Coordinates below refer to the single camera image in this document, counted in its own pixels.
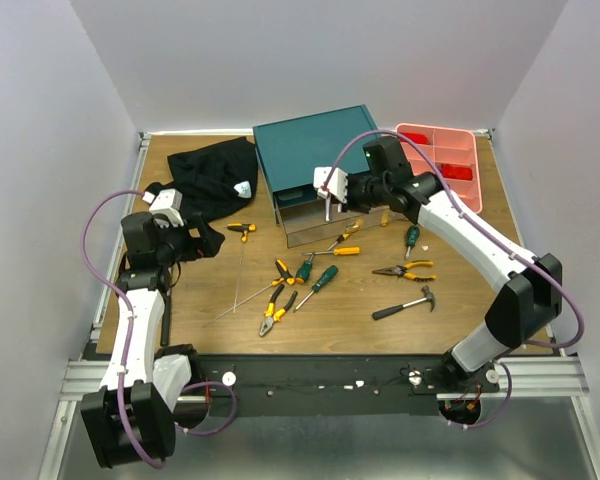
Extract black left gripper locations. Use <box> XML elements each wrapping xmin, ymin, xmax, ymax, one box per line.
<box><xmin>155</xmin><ymin>211</ymin><xmax>224</xmax><ymax>265</ymax></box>

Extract silver T-handle wrench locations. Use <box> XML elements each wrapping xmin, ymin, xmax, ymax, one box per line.
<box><xmin>317</xmin><ymin>191</ymin><xmax>341</xmax><ymax>223</ymax></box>

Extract clear drawer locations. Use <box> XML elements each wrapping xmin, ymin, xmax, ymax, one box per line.
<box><xmin>273</xmin><ymin>189</ymin><xmax>400</xmax><ymax>248</ymax></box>

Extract yellow black long rod driver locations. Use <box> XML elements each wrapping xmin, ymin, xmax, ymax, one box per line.
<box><xmin>201</xmin><ymin>258</ymin><xmax>297</xmax><ymax>329</ymax></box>

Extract green screwdriver long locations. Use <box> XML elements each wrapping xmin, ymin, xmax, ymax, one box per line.
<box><xmin>294</xmin><ymin>265</ymin><xmax>339</xmax><ymax>312</ymax></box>

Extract green screwdriver short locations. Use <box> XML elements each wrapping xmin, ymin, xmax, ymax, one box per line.
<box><xmin>295</xmin><ymin>253</ymin><xmax>315</xmax><ymax>284</ymax></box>

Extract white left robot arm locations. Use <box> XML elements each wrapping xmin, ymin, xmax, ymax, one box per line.
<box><xmin>81</xmin><ymin>211</ymin><xmax>224</xmax><ymax>468</ymax></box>

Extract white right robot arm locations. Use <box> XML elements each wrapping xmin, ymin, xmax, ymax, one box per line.
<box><xmin>314</xmin><ymin>130</ymin><xmax>563</xmax><ymax>392</ymax></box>

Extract yellow screwdriver large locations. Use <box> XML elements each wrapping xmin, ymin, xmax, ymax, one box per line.
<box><xmin>328</xmin><ymin>219</ymin><xmax>364</xmax><ymax>250</ymax></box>

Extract small green screwdriver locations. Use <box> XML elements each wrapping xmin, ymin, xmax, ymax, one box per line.
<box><xmin>404</xmin><ymin>225</ymin><xmax>420</xmax><ymax>259</ymax></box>

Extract black cloth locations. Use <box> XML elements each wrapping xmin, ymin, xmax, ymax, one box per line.
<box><xmin>145</xmin><ymin>137</ymin><xmax>258</xmax><ymax>222</ymax></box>

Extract red block top compartment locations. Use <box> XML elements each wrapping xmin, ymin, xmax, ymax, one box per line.
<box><xmin>404</xmin><ymin>132</ymin><xmax>429</xmax><ymax>145</ymax></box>

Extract red block compartment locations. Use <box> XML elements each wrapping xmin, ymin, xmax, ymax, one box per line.
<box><xmin>404</xmin><ymin>132</ymin><xmax>429</xmax><ymax>145</ymax></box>
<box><xmin>438</xmin><ymin>163</ymin><xmax>473</xmax><ymax>181</ymax></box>

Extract yellow screwdriver small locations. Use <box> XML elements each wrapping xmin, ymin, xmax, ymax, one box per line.
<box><xmin>302</xmin><ymin>246</ymin><xmax>361</xmax><ymax>256</ymax></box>

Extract red block middle compartment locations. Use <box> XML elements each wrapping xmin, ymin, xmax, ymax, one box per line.
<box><xmin>438</xmin><ymin>163</ymin><xmax>473</xmax><ymax>181</ymax></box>

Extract yellow long nose pliers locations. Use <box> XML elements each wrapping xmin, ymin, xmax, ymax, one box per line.
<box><xmin>372</xmin><ymin>260</ymin><xmax>437</xmax><ymax>283</ymax></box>

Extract pink compartment tray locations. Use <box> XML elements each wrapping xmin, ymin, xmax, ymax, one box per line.
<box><xmin>395</xmin><ymin>123</ymin><xmax>483</xmax><ymax>214</ymax></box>

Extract teal drawer cabinet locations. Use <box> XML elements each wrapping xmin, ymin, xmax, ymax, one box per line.
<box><xmin>253</xmin><ymin>105</ymin><xmax>377</xmax><ymax>223</ymax></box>

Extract yellow black combination pliers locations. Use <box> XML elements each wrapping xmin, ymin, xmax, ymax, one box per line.
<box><xmin>259</xmin><ymin>284</ymin><xmax>298</xmax><ymax>337</ymax></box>

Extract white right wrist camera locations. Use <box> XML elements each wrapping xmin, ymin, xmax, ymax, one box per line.
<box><xmin>313</xmin><ymin>167</ymin><xmax>348</xmax><ymax>204</ymax></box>

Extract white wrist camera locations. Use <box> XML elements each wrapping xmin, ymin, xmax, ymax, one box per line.
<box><xmin>142</xmin><ymin>189</ymin><xmax>185</xmax><ymax>228</ymax></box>
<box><xmin>313</xmin><ymin>167</ymin><xmax>348</xmax><ymax>204</ymax></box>

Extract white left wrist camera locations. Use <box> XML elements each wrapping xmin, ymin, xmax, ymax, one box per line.
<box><xmin>142</xmin><ymin>189</ymin><xmax>185</xmax><ymax>228</ymax></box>

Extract yellow black T-handle long driver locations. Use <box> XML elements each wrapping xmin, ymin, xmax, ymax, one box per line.
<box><xmin>227</xmin><ymin>222</ymin><xmax>257</xmax><ymax>312</ymax></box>

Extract black handled claw hammer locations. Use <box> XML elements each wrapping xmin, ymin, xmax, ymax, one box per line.
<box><xmin>371</xmin><ymin>286</ymin><xmax>436</xmax><ymax>321</ymax></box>

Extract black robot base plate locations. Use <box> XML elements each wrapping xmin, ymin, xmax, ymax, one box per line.
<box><xmin>175</xmin><ymin>354</ymin><xmax>501</xmax><ymax>426</ymax></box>

